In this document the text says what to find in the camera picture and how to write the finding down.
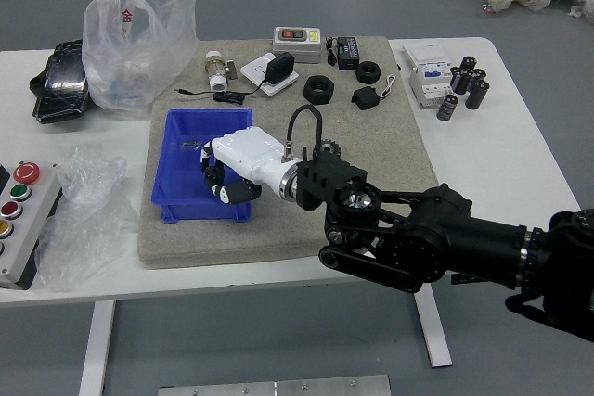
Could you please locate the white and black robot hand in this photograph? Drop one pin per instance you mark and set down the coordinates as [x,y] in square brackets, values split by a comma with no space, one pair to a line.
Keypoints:
[250,150]

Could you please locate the black steel gear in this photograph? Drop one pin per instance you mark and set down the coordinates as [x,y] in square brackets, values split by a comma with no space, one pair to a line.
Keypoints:
[330,148]

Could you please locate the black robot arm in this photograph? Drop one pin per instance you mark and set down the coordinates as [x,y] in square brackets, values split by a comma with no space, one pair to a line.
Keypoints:
[441,233]

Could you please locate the big black hex nut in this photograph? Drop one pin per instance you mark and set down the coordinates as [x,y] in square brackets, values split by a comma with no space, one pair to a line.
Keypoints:
[310,93]

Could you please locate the small black relay box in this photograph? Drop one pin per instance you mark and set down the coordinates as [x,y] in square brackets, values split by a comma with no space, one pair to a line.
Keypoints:
[365,98]

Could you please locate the small black round nut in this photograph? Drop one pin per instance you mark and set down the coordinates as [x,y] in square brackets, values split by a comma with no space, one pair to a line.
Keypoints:
[362,77]

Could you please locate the grey push-button control box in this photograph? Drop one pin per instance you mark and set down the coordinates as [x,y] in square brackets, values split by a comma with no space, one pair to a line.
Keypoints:
[32,224]

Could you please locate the small clear plastic piece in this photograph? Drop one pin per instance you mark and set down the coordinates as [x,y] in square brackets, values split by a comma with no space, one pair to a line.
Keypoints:
[190,145]

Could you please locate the blue plastic bin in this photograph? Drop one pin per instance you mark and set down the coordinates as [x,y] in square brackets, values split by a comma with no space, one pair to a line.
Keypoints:
[181,173]

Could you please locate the brass valve with white ends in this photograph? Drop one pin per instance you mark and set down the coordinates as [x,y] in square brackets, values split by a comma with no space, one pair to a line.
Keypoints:
[215,72]

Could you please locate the black power adapter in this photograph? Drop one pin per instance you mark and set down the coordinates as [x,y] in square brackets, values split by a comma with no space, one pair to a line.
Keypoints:
[278,67]

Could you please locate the grey-brown foam mat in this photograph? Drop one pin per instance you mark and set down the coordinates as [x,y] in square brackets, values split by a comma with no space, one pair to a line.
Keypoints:
[287,229]

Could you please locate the black power module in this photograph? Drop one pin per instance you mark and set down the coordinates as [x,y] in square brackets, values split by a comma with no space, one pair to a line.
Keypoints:
[349,54]

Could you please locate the white translucent plastic bag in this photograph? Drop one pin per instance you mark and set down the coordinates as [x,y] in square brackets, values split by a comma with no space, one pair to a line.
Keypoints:
[134,57]

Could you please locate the clear crumpled plastic wrap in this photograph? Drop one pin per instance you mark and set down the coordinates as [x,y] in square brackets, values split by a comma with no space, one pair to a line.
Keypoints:
[88,220]

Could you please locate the white circuit breaker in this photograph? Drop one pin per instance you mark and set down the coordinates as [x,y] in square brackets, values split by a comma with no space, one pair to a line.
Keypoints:
[427,71]

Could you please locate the black glossy package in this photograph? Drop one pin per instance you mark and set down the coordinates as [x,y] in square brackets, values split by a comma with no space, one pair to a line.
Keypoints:
[60,85]

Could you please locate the large black cylindrical capacitor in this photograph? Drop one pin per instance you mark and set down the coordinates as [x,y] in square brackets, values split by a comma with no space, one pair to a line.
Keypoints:
[478,94]

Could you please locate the grey metal plate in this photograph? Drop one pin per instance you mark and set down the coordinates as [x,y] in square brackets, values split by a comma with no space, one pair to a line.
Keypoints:
[274,387]

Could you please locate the black table control panel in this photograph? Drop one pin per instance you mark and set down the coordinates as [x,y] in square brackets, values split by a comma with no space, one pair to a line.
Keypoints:
[459,279]

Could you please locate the white table leg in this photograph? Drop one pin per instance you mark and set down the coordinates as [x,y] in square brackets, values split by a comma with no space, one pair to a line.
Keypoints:
[434,326]
[97,349]

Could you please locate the grey switch box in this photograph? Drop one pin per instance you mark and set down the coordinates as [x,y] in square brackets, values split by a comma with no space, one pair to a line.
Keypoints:
[297,49]

